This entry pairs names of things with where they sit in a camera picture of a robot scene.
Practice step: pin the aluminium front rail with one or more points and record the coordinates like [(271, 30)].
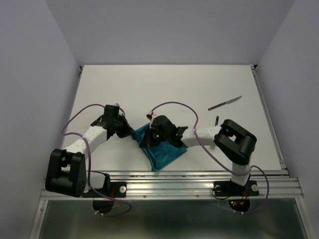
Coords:
[(174, 185)]

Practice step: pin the aluminium right side rail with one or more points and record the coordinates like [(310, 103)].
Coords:
[(269, 121)]

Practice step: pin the aluminium rail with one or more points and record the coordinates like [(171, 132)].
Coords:
[(269, 121), (174, 185)]

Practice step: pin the metal knife black handle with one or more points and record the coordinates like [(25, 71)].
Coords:
[(224, 103)]

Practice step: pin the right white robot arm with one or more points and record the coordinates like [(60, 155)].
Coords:
[(232, 139)]

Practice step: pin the metal fork black handle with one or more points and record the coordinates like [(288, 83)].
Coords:
[(216, 121)]

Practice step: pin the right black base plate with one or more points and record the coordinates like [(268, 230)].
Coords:
[(230, 189)]

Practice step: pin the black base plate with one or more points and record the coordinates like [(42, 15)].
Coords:
[(114, 190), (230, 189)]

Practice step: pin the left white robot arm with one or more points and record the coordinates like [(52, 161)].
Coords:
[(66, 173)]

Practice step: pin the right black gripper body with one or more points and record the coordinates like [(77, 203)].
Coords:
[(154, 137)]

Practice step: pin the teal cloth napkin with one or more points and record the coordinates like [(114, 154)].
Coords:
[(160, 156)]

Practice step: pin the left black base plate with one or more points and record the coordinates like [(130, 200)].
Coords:
[(114, 190)]

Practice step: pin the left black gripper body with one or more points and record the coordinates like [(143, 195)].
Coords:
[(122, 129)]

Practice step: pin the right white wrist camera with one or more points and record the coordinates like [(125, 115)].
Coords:
[(151, 115)]

